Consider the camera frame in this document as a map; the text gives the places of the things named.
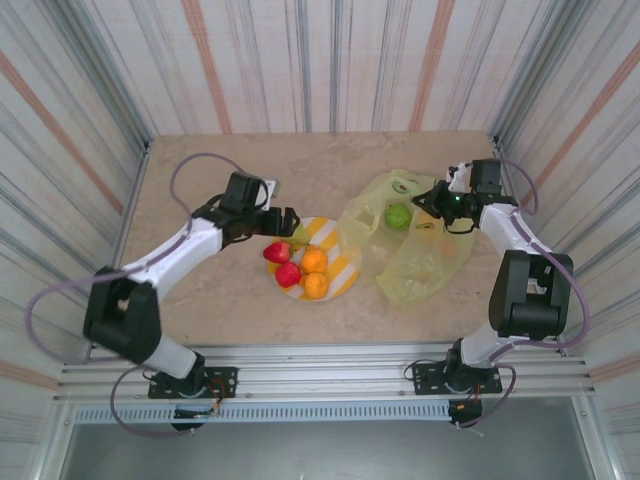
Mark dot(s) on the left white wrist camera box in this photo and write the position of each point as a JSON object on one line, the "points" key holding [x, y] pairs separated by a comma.
{"points": [[272, 192]]}

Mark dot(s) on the orange mandarin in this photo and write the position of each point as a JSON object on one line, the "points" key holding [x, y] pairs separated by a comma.
{"points": [[316, 284]]}

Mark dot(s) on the metal side rail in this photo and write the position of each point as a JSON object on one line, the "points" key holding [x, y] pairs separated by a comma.
{"points": [[137, 185], [505, 150]]}

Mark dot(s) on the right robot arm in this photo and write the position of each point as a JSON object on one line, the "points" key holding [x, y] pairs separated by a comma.
{"points": [[530, 300]]}

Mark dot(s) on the orange pear with stem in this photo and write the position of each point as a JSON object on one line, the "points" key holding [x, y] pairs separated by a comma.
{"points": [[315, 260]]}

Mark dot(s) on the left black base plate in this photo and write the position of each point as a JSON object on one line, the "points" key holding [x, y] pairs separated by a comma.
{"points": [[225, 380]]}

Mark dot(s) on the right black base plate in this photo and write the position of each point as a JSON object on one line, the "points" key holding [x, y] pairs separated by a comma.
{"points": [[425, 377]]}

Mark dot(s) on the yellow avocado print plastic bag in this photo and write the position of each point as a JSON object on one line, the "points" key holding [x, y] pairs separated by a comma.
{"points": [[420, 285]]}

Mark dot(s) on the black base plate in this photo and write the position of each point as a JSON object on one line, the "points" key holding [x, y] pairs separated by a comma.
{"points": [[225, 380], [425, 377]]}

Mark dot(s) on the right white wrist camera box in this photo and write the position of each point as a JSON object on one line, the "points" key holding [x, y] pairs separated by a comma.
{"points": [[460, 175]]}

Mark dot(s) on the yellow white striped plate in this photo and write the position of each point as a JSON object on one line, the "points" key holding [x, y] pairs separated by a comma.
{"points": [[334, 260]]}

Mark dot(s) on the green apple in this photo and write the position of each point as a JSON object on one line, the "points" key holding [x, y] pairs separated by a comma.
{"points": [[398, 216]]}

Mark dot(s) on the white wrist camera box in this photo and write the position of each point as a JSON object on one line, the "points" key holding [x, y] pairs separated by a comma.
{"points": [[460, 175], [272, 192]]}

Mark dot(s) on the red strawberry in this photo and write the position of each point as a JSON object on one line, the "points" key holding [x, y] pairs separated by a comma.
{"points": [[288, 274], [278, 251]]}

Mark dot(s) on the yellow-green pear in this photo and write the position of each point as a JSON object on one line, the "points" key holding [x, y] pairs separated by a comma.
{"points": [[301, 234]]}

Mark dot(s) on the aluminium mounting rail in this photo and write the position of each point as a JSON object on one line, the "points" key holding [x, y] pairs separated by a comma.
{"points": [[325, 370]]}

